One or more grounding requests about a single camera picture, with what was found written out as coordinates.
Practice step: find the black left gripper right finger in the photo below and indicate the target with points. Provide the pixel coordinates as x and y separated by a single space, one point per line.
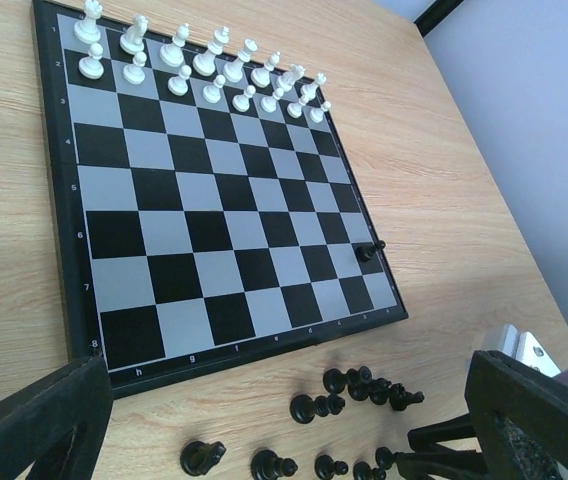
520 417

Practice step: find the white knight b-file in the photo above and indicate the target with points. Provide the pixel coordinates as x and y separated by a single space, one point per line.
287 80

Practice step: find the white pawn b-file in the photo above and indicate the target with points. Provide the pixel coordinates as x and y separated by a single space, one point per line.
295 109

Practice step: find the black chess piece front row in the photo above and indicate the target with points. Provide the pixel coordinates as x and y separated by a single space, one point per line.
267 465

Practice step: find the white pawn f-file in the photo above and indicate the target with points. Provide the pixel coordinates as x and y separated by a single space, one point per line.
179 85

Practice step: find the white bishop f-file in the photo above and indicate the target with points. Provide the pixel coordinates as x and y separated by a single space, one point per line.
171 53

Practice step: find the white pawn g-file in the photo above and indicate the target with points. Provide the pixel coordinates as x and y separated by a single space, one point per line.
133 72

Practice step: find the white knight g-file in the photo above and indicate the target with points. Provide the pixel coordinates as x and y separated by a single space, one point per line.
132 40

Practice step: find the white king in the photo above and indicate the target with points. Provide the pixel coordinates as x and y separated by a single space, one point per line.
204 63

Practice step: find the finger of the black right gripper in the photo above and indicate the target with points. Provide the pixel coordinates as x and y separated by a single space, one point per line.
429 438
447 464

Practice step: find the white pawn h-file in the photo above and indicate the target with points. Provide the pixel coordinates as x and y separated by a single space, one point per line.
90 66

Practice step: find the white pawn e-file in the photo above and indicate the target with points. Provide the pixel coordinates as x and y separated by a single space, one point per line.
212 92

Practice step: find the black piece cluster middle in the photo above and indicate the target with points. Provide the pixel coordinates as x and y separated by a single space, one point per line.
362 386

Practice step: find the black chess piece lying left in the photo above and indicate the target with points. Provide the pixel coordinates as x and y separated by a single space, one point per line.
198 458

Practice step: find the white pawn c-file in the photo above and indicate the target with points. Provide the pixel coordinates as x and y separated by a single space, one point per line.
269 103

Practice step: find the white pawn a-file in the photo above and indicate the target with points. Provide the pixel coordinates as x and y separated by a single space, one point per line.
317 114

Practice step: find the white rook h-file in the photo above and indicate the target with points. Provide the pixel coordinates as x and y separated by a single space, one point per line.
86 29

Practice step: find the black and silver chessboard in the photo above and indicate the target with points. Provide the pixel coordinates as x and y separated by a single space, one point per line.
194 237

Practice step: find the white rook a-file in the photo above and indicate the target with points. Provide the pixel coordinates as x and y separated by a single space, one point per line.
310 90

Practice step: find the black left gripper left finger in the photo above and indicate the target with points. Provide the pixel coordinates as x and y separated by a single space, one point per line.
55 427

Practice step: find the black knight cluster right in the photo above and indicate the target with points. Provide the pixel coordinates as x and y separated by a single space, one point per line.
400 398

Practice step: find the white queen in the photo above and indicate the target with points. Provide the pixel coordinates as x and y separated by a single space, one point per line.
233 71

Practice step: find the black king piece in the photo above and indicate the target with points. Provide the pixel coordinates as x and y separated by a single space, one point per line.
304 409

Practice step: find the black pawn a-file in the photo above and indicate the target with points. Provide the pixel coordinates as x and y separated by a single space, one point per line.
366 252

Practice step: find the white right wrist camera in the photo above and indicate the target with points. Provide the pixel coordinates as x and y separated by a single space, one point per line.
521 346

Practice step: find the white bishop c-file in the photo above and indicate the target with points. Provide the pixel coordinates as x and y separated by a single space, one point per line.
260 77

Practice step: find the black frame post rear right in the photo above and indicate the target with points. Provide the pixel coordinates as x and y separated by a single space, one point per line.
436 13

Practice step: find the white pawn d-file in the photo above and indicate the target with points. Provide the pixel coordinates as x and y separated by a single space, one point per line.
242 102

